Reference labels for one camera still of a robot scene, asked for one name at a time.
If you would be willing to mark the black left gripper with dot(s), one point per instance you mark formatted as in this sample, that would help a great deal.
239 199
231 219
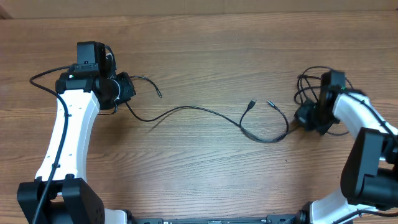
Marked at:
129 89

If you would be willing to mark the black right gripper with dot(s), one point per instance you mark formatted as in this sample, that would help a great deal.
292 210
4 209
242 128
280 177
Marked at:
301 117

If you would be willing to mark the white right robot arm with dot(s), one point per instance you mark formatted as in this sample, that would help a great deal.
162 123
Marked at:
368 184

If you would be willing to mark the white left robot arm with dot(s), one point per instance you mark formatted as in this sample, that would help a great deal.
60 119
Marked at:
84 90

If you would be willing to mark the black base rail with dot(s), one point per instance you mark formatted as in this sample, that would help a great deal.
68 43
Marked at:
270 219

